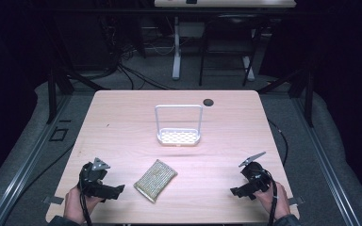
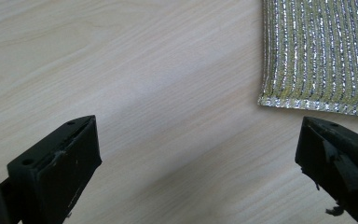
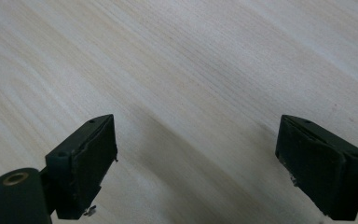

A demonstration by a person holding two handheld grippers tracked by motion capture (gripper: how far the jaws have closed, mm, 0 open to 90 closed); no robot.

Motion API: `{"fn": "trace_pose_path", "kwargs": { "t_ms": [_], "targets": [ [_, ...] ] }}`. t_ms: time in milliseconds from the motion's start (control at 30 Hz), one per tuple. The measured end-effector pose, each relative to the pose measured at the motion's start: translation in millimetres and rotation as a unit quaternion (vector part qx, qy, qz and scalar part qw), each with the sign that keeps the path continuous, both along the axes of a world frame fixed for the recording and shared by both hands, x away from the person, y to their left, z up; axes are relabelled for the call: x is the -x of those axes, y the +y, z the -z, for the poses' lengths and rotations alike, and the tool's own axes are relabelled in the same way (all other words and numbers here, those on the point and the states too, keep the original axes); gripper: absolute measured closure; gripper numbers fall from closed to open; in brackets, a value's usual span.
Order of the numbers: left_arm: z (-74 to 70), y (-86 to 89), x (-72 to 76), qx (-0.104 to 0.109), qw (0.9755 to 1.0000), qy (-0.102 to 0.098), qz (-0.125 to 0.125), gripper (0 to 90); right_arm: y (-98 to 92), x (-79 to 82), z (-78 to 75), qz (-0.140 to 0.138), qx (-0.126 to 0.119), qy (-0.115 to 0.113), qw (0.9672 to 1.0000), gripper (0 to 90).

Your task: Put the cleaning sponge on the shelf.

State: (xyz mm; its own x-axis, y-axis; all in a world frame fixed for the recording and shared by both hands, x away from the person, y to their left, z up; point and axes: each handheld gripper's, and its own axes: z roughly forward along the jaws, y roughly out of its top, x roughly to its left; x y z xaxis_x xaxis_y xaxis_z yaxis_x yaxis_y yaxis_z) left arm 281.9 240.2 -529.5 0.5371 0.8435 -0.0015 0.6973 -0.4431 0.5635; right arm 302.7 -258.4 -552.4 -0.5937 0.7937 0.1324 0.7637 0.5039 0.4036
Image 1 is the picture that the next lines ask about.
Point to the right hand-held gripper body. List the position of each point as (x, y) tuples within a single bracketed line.
[(255, 175)]

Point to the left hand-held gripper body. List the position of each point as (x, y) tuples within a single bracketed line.
[(91, 180)]

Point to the gold-green scouring sponge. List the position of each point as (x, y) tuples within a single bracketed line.
[(155, 181)]

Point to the white sponge holder rack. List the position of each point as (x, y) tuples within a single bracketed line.
[(178, 137)]

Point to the person's left hand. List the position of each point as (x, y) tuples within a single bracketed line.
[(74, 204)]

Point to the person's right hand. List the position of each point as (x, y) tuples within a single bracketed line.
[(279, 201)]

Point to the black tape square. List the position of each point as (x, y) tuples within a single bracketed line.
[(58, 134)]

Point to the black tape strip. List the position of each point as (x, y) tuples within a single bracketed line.
[(65, 121)]

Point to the black table grommet hole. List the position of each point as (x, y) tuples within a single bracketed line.
[(208, 102)]

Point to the black metal stand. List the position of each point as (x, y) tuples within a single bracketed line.
[(309, 94), (52, 94)]

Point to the black chair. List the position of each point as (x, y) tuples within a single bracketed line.
[(229, 25)]

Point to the white background desk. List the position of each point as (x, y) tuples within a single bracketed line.
[(226, 3)]

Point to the dark device on desk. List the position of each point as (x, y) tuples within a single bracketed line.
[(191, 1)]

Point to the grey table bracket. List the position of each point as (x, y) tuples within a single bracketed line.
[(296, 201), (52, 200)]

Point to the grey floor rail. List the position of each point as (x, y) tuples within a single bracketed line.
[(326, 163), (28, 160)]

